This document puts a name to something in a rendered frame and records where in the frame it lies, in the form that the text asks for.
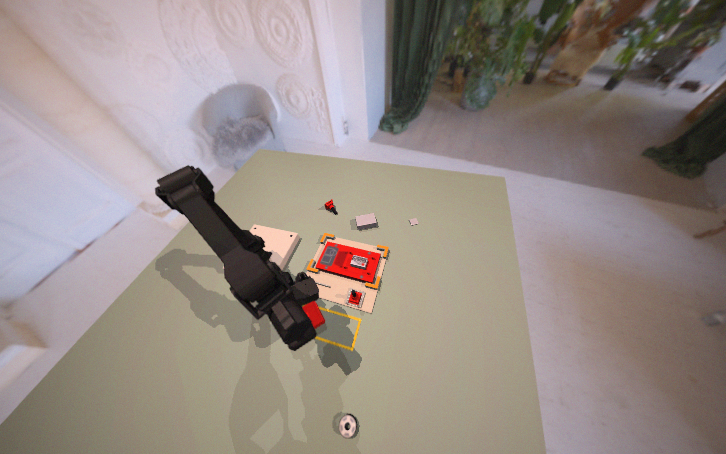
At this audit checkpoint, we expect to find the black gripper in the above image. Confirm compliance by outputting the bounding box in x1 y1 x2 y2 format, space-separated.
283 272 317 351

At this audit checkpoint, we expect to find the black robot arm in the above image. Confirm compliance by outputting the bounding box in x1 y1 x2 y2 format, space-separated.
155 166 319 344

